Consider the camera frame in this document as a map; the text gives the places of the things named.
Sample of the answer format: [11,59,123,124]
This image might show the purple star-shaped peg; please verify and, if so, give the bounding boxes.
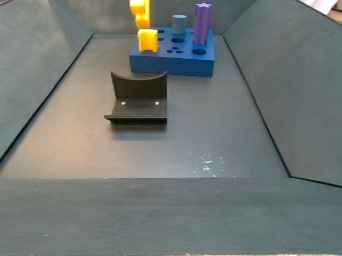
[193,3,213,45]

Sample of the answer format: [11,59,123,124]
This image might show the blue foam shape board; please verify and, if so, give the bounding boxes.
[130,27,216,77]

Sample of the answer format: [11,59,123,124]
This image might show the long yellow double-square block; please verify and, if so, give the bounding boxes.
[130,0,151,29]

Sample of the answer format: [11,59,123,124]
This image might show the light blue cylinder peg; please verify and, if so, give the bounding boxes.
[173,14,188,34]

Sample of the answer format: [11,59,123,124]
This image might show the yellow notched block peg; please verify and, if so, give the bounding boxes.
[138,29,159,52]

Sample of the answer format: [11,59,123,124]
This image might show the black curved stand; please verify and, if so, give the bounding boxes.
[105,73,168,123]

